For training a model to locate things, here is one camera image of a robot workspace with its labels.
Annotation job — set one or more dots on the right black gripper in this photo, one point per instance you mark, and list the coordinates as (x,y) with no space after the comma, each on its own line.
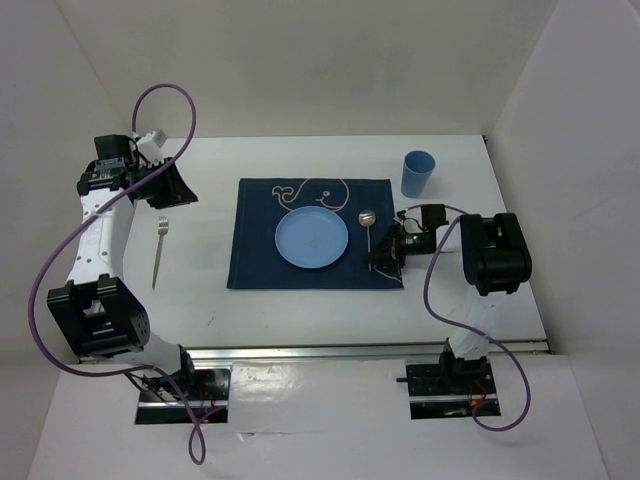
(389,253)

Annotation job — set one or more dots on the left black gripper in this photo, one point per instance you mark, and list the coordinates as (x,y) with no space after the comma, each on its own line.
(176,192)

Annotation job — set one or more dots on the silver metal fork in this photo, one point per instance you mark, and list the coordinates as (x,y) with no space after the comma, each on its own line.
(163,229)

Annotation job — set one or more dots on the silver metal spoon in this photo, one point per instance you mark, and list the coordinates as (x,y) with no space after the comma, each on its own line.
(367,219)

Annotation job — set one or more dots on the navy whale placemat cloth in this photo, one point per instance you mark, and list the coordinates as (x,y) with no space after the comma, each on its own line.
(261,203)

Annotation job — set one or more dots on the light blue plastic plate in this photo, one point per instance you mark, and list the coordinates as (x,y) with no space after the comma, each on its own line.
(311,237)

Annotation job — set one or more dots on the light blue plastic cup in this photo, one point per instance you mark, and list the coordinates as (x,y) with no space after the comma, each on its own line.
(418,167)

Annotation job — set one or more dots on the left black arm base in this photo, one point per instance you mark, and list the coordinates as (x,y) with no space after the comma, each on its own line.
(206,390)

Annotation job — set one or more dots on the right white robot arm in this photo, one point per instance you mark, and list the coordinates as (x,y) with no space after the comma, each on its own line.
(495,262)

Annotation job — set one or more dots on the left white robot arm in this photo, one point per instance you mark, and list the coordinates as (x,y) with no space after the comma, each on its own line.
(97,313)

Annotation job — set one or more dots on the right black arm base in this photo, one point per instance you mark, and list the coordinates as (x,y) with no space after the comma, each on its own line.
(432,395)

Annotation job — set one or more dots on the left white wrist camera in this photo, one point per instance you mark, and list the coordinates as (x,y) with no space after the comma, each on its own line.
(150,146)

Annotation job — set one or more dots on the aluminium table frame rail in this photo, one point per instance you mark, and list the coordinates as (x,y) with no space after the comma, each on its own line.
(219,355)

